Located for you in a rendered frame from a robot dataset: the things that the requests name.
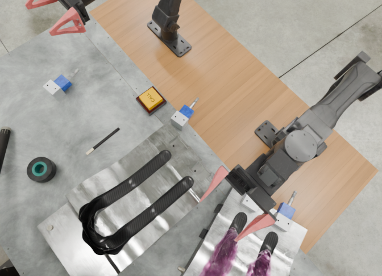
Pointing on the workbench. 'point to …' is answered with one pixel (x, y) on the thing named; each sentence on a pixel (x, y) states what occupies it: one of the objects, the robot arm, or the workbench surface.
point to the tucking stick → (102, 141)
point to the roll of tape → (49, 168)
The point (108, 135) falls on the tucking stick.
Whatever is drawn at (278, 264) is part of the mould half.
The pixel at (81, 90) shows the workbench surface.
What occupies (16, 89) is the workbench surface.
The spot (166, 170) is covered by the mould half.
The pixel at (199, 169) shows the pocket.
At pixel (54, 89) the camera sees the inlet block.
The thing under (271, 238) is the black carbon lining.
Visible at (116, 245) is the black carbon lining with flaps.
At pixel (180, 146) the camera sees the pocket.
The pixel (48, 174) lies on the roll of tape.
